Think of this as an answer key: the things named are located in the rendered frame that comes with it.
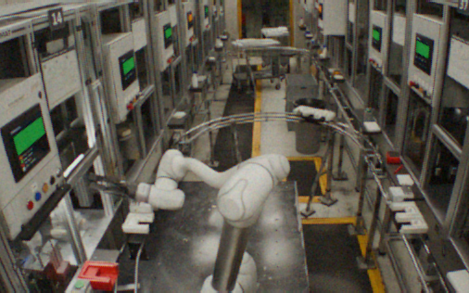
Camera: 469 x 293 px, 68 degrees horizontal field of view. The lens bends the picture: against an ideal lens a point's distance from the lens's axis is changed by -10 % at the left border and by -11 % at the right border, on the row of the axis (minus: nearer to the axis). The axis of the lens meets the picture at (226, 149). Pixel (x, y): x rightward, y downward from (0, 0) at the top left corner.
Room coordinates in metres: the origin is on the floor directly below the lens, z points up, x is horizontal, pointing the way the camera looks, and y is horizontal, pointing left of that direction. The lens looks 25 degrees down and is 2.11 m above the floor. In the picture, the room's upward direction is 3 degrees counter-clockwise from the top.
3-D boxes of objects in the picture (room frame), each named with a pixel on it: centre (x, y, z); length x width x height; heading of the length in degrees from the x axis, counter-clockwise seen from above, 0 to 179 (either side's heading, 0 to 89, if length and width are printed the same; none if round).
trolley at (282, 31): (8.29, -1.18, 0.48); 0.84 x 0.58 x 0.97; 2
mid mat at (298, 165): (3.62, -0.80, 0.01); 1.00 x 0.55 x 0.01; 174
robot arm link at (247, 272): (1.33, -0.02, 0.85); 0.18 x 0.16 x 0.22; 150
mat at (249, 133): (6.16, -0.32, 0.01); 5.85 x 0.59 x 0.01; 174
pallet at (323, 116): (3.30, -0.82, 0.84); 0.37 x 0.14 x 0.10; 52
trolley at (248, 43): (7.07, -0.64, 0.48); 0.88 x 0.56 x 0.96; 102
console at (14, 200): (1.17, 0.82, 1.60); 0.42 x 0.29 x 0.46; 174
